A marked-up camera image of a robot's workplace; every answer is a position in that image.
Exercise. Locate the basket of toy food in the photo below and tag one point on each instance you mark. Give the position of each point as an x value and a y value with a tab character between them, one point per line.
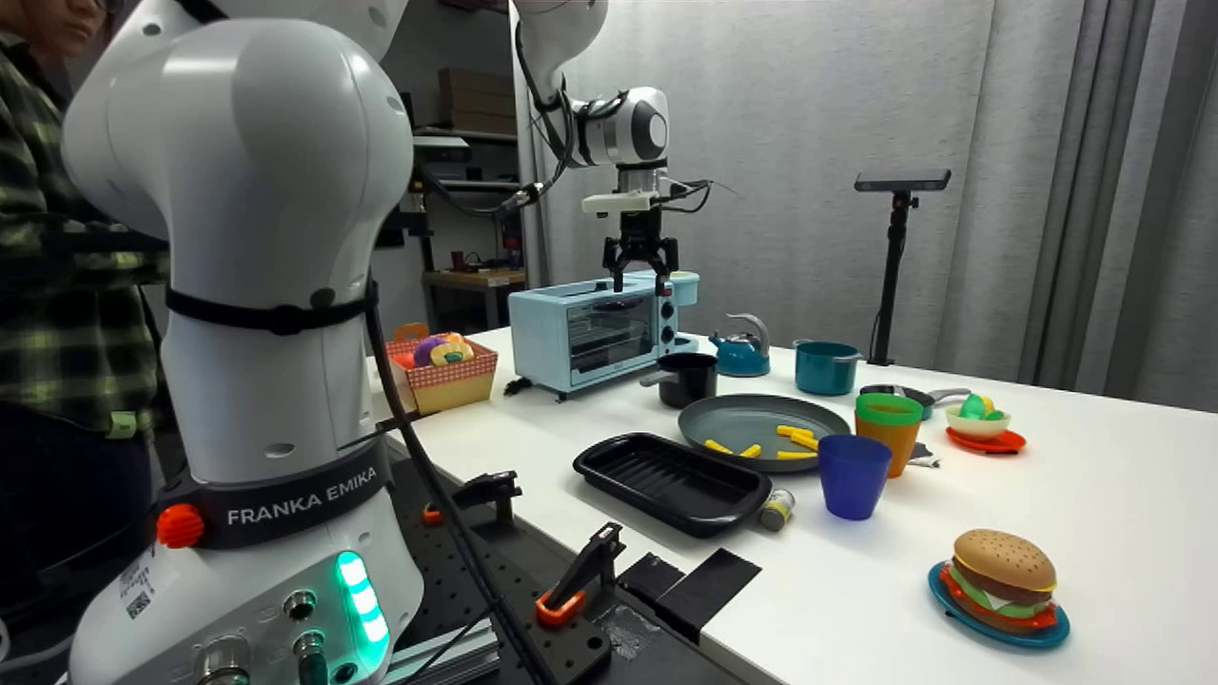
439	372

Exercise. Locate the toy food on red plate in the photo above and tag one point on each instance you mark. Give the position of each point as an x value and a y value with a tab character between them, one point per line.
985	429

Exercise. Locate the orange black clamp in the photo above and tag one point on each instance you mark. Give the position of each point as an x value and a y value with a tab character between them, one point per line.
485	495
571	590

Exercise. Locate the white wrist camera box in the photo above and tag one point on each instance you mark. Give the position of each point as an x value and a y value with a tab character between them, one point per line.
623	202

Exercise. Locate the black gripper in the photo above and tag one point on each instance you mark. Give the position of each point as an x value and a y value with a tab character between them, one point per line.
644	241

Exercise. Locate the grey round plate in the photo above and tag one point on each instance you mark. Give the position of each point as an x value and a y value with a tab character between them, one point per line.
752	421

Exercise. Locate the blue plastic cup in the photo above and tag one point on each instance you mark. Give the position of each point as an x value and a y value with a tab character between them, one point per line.
856	475

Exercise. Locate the person in plaid shirt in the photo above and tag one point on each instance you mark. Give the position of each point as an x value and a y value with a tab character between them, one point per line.
77	360

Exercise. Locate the teal toy kettle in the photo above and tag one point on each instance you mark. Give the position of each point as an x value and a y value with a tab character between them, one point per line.
745	349

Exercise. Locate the orange and green cup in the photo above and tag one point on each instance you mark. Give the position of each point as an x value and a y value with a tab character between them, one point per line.
895	425

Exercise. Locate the black camera stand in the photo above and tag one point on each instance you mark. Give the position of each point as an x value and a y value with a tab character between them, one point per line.
903	199

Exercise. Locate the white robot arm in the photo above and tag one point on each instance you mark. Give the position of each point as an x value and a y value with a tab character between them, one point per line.
263	147

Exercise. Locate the toy hamburger on teal plate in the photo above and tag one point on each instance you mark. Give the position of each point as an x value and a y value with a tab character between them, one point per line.
1004	589

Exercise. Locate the black ridged tray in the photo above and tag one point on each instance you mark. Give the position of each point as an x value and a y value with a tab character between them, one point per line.
674	485

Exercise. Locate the teal pot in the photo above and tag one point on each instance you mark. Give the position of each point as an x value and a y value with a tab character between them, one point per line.
826	368

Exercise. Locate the black saucepan grey handle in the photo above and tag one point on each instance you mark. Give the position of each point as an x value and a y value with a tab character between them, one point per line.
682	377

